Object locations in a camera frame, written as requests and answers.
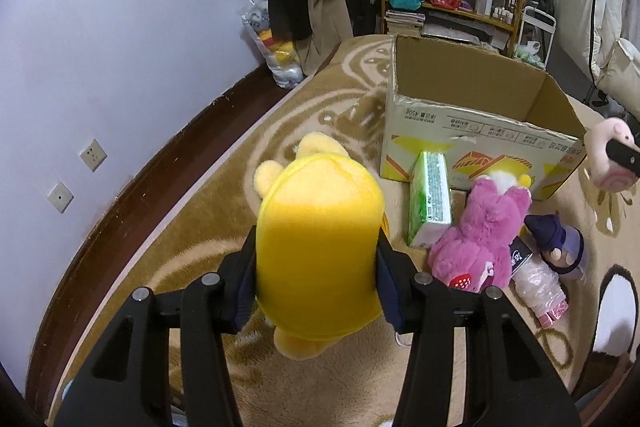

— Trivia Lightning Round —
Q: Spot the clear bag of toys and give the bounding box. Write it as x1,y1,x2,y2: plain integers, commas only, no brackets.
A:
241,0,304,89

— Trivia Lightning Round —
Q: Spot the purple plush doll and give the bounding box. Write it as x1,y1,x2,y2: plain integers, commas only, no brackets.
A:
524,213,590,280

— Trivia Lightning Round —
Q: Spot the white metal cart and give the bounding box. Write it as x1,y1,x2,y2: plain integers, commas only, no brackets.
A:
513,6,556,69

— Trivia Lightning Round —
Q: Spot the beige brown patterned rug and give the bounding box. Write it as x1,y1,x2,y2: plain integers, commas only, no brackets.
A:
46,33,640,427

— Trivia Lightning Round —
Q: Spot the white chair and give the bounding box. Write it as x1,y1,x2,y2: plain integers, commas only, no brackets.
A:
554,0,639,115

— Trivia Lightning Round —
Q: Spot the green tissue pack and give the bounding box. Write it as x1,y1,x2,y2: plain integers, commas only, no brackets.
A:
408,152,452,249

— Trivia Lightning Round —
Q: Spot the open cardboard box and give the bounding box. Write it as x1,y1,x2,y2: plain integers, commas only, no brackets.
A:
380,36,586,200

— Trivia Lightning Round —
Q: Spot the lower white wall socket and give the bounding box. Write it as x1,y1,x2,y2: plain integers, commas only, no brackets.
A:
47,182,74,213

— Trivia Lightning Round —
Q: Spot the upper white wall socket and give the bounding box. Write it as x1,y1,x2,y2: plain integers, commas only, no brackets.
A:
79,139,107,172

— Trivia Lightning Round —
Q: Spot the beige hanging coat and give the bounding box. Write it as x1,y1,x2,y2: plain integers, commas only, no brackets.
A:
295,0,352,76

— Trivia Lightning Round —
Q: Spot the stack of books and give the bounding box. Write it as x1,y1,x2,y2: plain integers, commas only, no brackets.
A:
384,10,426,38

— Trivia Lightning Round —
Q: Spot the pink round plush toy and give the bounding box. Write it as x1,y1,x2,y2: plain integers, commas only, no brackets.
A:
584,117,639,193

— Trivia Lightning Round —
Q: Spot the yellow plush toy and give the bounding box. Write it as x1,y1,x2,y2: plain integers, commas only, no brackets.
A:
254,132,385,361

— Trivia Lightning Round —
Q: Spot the pink plastic pack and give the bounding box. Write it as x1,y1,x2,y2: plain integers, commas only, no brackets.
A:
510,236,568,329

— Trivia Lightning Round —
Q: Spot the pink plush bear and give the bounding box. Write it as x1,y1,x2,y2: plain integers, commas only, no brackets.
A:
427,170,533,293

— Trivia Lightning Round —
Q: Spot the white wall socket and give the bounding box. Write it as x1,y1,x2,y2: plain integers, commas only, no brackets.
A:
47,182,74,213
79,139,107,172

